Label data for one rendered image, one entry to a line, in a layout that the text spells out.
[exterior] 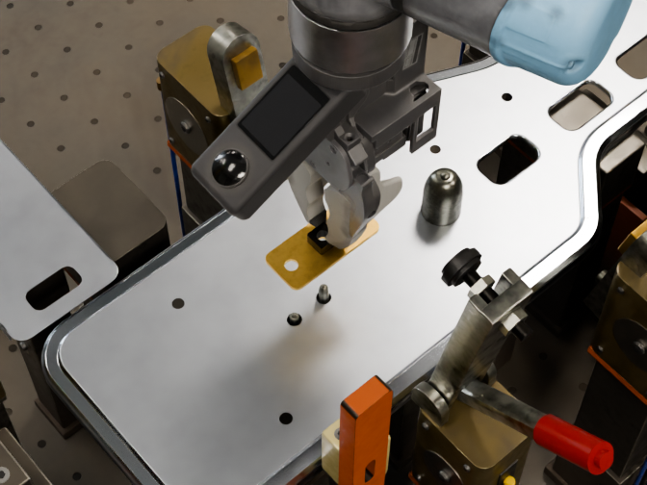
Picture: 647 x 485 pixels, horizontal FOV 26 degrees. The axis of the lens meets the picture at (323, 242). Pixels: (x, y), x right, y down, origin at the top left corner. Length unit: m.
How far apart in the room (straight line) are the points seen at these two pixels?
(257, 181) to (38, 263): 0.31
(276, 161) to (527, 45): 0.20
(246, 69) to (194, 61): 0.08
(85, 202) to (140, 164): 0.37
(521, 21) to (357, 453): 0.30
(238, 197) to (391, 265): 0.27
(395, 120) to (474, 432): 0.23
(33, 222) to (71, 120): 0.45
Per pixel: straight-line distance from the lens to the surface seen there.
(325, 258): 1.02
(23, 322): 1.11
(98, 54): 1.65
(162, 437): 1.04
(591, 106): 1.24
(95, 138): 1.57
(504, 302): 0.85
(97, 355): 1.08
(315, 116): 0.86
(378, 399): 0.83
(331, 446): 0.97
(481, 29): 0.74
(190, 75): 1.17
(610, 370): 1.14
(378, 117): 0.90
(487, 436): 0.99
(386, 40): 0.82
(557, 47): 0.72
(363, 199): 0.92
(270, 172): 0.86
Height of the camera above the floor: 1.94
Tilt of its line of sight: 58 degrees down
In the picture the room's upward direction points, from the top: straight up
